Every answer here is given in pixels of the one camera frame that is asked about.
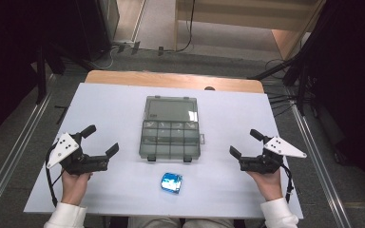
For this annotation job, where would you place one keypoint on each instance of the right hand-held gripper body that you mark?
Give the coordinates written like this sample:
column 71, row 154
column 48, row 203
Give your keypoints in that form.
column 266, row 160

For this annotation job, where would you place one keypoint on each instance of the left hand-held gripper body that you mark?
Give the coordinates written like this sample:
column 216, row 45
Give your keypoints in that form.
column 76, row 158

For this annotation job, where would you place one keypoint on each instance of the clear plastic compartment box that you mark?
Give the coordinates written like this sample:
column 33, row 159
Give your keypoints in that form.
column 170, row 133

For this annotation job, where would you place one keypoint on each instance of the blue shiny packet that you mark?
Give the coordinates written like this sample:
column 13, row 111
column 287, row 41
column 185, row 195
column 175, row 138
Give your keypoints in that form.
column 171, row 183

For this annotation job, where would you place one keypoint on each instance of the person's right hand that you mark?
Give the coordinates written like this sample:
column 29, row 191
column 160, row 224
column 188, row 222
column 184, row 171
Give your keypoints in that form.
column 267, row 183

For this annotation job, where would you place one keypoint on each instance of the person's left hand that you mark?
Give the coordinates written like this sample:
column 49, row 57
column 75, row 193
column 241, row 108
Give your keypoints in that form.
column 74, row 186

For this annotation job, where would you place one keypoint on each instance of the black metal stand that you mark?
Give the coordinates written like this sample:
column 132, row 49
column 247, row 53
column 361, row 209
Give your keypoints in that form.
column 42, row 72
column 297, row 72

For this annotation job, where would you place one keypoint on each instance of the person's legs beige trousers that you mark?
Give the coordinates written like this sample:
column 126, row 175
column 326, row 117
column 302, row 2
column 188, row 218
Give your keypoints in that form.
column 180, row 223

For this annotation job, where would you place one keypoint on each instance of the light wooden furniture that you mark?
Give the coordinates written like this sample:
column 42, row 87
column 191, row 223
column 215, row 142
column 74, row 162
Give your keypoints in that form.
column 250, row 14

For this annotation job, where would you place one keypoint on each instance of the metal floor rail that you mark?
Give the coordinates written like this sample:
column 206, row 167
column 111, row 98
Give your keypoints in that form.
column 320, row 164
column 15, row 145

